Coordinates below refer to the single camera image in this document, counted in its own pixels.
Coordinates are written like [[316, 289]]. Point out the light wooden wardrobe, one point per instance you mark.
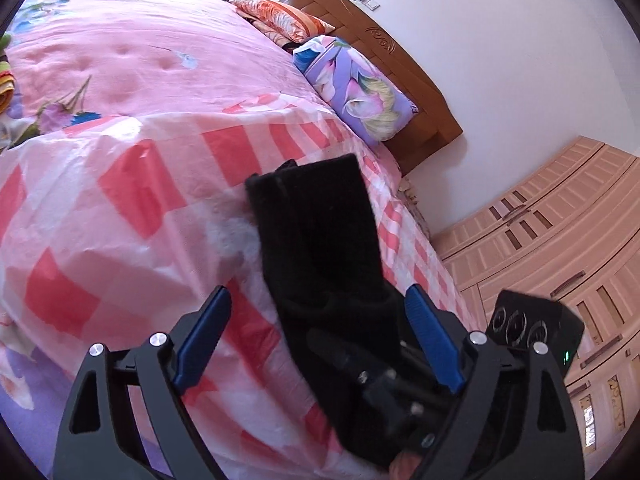
[[550, 200]]

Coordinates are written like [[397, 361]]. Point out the purple floral pillow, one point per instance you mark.
[[345, 80]]

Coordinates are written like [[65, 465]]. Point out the white wall socket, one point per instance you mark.
[[370, 2]]

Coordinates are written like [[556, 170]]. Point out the orange floral pillow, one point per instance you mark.
[[280, 17]]

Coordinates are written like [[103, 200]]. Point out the carved wooden headboard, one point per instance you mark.
[[400, 60]]

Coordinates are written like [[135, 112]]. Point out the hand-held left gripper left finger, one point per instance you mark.
[[202, 340]]

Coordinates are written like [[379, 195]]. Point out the pink checkered cloth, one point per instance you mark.
[[100, 210]]

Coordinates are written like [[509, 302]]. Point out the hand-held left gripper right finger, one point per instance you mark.
[[432, 340]]

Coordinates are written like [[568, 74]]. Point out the multicoloured folded cloth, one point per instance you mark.
[[5, 90]]

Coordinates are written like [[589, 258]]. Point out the black pants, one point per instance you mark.
[[320, 240]]

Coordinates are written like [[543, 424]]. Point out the pink bed sheet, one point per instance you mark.
[[150, 60]]

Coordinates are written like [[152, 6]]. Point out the purple floral bedsheet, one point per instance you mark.
[[20, 360]]

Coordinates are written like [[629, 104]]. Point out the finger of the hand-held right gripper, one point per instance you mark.
[[417, 365], [350, 357]]

